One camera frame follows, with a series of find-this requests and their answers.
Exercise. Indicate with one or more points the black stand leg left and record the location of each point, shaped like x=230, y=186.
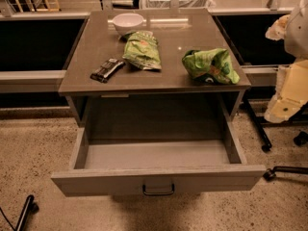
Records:
x=30, y=207

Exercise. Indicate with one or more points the white wire basket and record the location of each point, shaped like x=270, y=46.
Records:
x=186, y=4

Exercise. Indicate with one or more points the black snack bar packet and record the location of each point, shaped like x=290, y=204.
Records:
x=106, y=70

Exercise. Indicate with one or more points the open grey top drawer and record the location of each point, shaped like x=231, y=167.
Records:
x=187, y=140

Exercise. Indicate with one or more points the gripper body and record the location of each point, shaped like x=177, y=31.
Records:
x=297, y=33

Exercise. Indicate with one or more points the grey drawer cabinet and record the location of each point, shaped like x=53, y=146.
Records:
x=175, y=69

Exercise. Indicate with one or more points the black drawer handle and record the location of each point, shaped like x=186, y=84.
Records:
x=164, y=191

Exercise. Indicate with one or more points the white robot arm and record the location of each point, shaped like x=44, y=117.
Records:
x=293, y=29

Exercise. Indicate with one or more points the light green snack bag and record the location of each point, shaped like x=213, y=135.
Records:
x=141, y=50

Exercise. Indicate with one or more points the green rice chip bag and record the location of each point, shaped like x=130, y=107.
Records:
x=212, y=66

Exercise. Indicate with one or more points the black caster leg right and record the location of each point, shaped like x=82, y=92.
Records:
x=270, y=173

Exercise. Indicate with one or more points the white ceramic bowl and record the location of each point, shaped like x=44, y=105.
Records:
x=127, y=22

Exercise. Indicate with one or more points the black diagonal stand leg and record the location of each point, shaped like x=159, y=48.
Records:
x=266, y=144

